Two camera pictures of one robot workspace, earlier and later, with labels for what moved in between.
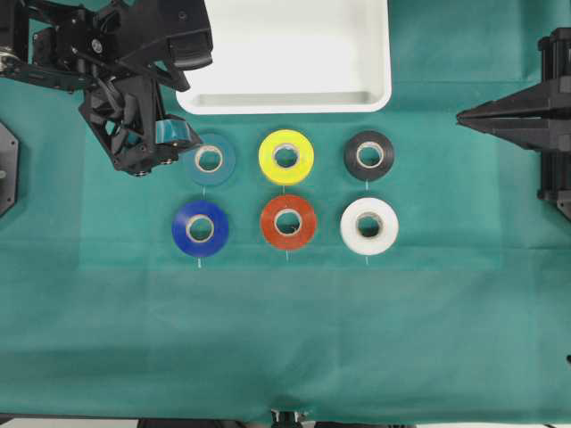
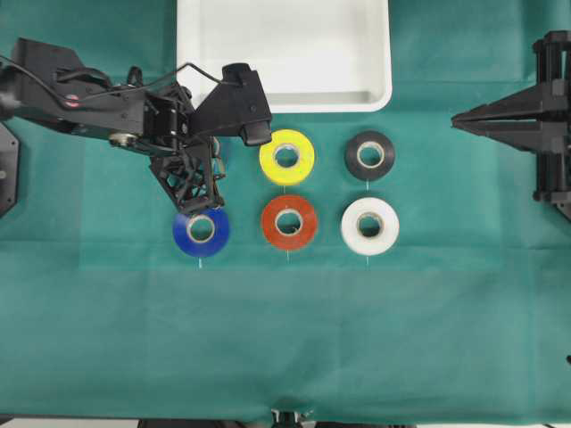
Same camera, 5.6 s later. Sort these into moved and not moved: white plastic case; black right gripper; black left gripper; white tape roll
Moved: black left gripper
Not moved: white plastic case; white tape roll; black right gripper
